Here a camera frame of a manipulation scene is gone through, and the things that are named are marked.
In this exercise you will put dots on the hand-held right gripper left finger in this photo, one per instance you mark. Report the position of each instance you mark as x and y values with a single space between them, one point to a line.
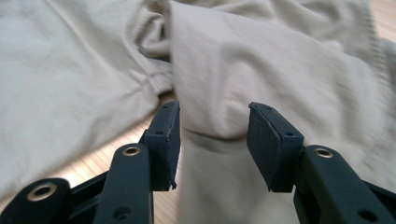
163 146

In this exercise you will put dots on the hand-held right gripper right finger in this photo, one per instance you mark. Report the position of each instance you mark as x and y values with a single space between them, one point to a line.
271 149

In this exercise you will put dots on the beige shorts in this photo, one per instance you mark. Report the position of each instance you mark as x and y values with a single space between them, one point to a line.
243 71

